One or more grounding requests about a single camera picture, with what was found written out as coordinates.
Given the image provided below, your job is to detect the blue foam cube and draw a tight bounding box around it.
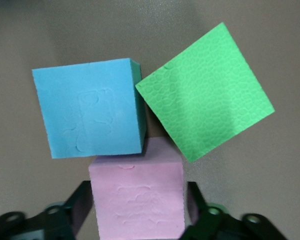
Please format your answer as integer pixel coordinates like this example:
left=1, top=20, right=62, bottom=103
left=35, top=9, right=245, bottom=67
left=31, top=57, right=148, bottom=160

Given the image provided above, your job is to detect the pink foam cube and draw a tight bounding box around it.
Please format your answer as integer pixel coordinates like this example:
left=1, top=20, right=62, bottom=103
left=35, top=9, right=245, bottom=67
left=88, top=136, right=200, bottom=240

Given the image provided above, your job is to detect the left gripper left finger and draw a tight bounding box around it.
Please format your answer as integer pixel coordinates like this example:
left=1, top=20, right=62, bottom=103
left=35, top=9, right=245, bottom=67
left=0, top=180, right=94, bottom=240

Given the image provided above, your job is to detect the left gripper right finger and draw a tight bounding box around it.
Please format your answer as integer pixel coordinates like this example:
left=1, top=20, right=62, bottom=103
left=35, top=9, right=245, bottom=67
left=179, top=181, right=288, bottom=240

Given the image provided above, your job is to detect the green foam cube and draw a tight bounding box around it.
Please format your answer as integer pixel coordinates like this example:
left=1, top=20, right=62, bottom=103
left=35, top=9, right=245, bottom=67
left=134, top=21, right=276, bottom=163

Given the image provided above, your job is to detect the brown table cover mat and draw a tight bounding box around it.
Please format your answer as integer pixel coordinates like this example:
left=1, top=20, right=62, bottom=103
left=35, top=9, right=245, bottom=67
left=0, top=0, right=300, bottom=240

